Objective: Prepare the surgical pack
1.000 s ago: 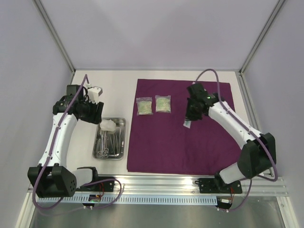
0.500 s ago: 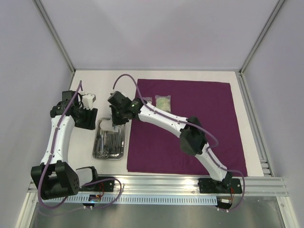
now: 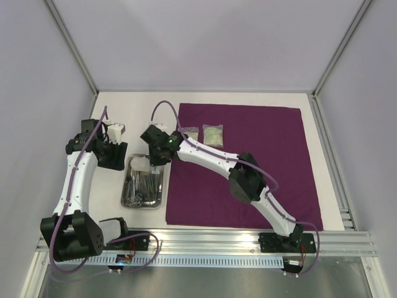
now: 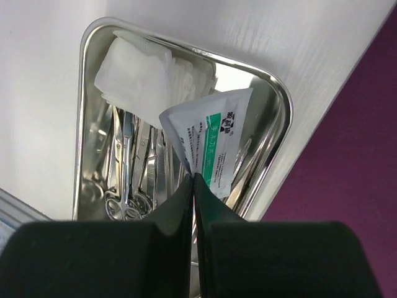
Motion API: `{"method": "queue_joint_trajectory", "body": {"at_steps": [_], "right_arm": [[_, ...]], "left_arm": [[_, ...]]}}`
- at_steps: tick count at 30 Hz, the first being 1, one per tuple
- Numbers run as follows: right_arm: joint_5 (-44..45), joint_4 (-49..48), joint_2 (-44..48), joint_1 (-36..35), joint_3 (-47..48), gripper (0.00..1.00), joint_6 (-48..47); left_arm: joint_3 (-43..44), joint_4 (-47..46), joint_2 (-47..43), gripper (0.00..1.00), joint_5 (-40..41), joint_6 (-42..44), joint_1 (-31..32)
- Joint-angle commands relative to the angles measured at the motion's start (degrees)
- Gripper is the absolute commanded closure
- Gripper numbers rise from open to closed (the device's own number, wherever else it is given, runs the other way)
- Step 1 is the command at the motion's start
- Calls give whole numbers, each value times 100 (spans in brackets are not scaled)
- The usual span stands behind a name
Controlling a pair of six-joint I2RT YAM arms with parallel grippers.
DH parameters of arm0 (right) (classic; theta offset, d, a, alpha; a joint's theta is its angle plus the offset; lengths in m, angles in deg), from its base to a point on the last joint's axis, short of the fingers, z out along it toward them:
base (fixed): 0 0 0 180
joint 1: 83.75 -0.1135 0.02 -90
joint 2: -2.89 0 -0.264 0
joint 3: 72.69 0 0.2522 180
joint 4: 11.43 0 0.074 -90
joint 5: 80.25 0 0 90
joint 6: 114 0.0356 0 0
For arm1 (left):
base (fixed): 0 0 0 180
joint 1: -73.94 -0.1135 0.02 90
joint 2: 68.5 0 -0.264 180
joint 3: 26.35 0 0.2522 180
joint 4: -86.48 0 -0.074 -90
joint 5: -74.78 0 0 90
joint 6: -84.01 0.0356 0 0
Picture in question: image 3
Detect white green alcohol wipe packet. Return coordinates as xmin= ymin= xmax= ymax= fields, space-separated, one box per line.
xmin=151 ymin=166 xmax=163 ymax=174

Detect plain steel surgical scissors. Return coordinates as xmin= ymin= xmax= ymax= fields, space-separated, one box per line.
xmin=126 ymin=176 xmax=143 ymax=208

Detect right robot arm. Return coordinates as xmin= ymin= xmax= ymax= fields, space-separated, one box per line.
xmin=140 ymin=124 xmax=304 ymax=251

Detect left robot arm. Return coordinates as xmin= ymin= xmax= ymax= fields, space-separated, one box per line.
xmin=40 ymin=119 xmax=130 ymax=262

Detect purple surgical drape cloth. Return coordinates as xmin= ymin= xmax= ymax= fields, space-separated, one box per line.
xmin=165 ymin=103 xmax=324 ymax=230

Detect left green gauze packet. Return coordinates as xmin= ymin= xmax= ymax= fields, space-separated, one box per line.
xmin=182 ymin=127 xmax=199 ymax=141

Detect green gauze packet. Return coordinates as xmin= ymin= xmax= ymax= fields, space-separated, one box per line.
xmin=203 ymin=125 xmax=223 ymax=148
xmin=182 ymin=127 xmax=199 ymax=141

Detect stainless steel instrument tray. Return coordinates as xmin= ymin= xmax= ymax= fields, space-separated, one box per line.
xmin=121 ymin=154 xmax=164 ymax=209

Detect right green gauze packet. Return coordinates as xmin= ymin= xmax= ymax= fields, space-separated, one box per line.
xmin=203 ymin=125 xmax=223 ymax=148

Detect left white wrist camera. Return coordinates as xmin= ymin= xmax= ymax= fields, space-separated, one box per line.
xmin=107 ymin=124 xmax=125 ymax=145

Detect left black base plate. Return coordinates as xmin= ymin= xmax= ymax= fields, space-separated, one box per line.
xmin=106 ymin=230 xmax=149 ymax=251

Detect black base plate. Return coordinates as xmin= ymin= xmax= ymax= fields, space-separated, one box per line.
xmin=106 ymin=230 xmax=149 ymax=251
xmin=258 ymin=233 xmax=317 ymax=253

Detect aluminium mounting rail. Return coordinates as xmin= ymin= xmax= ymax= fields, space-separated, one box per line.
xmin=35 ymin=226 xmax=378 ymax=256

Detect white slotted cable duct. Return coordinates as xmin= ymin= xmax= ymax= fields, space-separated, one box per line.
xmin=92 ymin=255 xmax=285 ymax=267

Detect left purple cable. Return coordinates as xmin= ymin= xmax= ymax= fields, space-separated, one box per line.
xmin=49 ymin=106 xmax=160 ymax=274

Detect purple cable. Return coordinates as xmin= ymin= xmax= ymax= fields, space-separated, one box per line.
xmin=49 ymin=106 xmax=160 ymax=274
xmin=151 ymin=101 xmax=320 ymax=278

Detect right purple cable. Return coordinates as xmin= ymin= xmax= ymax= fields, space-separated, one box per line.
xmin=151 ymin=101 xmax=320 ymax=278

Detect left aluminium frame post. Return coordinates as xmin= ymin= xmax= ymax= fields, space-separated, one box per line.
xmin=42 ymin=0 xmax=99 ymax=97

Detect aluminium frame post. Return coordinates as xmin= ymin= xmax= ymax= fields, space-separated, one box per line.
xmin=312 ymin=0 xmax=375 ymax=99
xmin=42 ymin=0 xmax=99 ymax=97

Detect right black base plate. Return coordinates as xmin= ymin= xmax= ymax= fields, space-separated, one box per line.
xmin=258 ymin=233 xmax=317 ymax=253

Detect right aluminium frame post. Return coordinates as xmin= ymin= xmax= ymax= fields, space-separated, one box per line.
xmin=312 ymin=0 xmax=375 ymax=99

